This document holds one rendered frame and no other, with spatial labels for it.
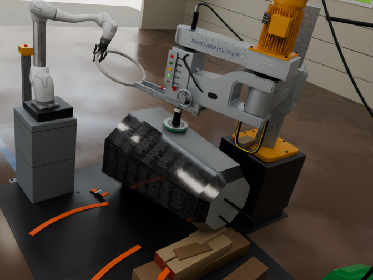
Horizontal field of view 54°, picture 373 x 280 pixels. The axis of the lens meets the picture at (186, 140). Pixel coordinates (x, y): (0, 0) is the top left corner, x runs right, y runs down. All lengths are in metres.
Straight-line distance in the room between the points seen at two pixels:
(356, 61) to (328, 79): 0.72
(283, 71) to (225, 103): 0.51
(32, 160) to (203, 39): 1.74
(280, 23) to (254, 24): 7.71
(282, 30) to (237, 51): 0.36
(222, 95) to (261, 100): 0.30
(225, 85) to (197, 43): 0.37
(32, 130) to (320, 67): 7.20
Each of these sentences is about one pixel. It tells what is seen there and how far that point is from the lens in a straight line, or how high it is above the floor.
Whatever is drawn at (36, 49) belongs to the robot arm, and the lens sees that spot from 3.39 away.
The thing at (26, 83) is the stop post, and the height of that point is 0.68.
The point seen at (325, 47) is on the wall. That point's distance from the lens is 9.11.
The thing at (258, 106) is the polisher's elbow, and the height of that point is 1.37.
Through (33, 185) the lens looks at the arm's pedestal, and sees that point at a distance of 3.49.
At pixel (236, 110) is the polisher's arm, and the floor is 1.28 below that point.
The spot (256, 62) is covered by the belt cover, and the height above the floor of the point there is 1.67.
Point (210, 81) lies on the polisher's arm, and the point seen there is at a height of 1.42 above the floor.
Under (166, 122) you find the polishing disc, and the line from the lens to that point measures 3.17.
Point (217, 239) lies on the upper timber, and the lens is 3.10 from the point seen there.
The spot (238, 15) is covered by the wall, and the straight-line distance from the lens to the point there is 10.54.
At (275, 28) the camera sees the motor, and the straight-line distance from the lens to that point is 2.49.
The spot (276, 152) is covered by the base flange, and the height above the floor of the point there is 0.78.
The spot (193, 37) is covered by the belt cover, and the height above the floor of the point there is 1.70.
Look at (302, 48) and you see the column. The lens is 3.21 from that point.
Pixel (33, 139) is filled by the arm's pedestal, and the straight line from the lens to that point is 3.25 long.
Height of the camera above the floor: 2.26
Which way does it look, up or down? 27 degrees down
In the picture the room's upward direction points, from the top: 12 degrees clockwise
